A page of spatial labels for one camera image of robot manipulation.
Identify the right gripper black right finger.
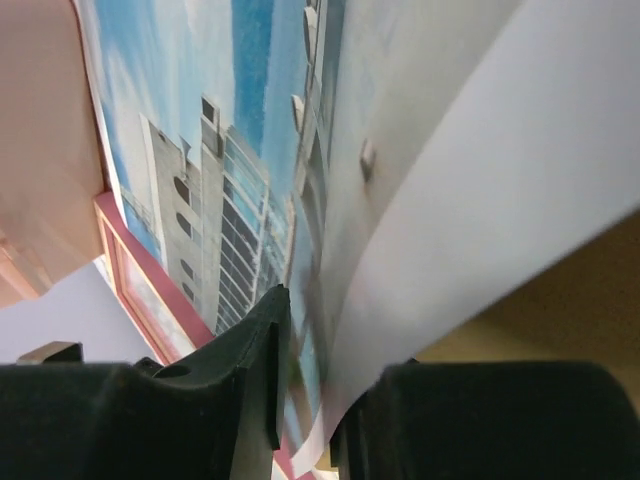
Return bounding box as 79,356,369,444
330,361,639,479

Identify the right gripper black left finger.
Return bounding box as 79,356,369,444
1,285,291,479

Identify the pink wooden picture frame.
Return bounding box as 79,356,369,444
94,192,291,479

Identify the brown fibreboard backing board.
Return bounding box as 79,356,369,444
416,214,639,401

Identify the building photo print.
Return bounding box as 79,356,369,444
77,1,639,479

